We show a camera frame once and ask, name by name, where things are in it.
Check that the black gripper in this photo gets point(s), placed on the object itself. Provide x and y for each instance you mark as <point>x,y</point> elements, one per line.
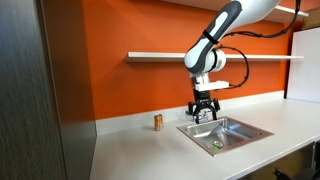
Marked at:
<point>202,98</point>

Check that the green granola bar packet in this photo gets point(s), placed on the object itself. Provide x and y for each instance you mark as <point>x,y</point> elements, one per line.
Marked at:
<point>217,145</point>

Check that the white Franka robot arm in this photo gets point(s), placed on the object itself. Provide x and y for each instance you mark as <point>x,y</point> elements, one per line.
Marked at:
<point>213,30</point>

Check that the chrome sink faucet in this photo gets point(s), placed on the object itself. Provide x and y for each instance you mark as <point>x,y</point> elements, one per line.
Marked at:
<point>188,113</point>

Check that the stainless steel sink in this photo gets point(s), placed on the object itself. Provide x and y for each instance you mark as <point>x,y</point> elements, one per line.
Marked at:
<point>240,131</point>

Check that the small brown bottle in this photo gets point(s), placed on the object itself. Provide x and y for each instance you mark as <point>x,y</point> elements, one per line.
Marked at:
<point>158,122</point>

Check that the brown under-counter cabinet front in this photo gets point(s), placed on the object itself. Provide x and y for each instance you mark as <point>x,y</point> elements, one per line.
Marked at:
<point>283,163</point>

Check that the white upright panel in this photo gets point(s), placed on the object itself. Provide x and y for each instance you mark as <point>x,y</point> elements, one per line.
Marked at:
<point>305,66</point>

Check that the black equipment under counter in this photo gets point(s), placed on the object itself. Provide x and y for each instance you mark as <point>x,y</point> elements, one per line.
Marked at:
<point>300,175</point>

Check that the brown cardboard box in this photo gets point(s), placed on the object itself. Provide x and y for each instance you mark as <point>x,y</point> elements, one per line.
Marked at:
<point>313,18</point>

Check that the dark wood tall cabinet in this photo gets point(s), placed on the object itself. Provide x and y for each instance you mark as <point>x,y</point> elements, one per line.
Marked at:
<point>26,100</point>

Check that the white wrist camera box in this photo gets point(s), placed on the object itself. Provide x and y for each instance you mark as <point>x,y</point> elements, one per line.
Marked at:
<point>213,85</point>

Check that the long white wall shelf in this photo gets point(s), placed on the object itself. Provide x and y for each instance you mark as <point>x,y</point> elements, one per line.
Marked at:
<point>150,56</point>

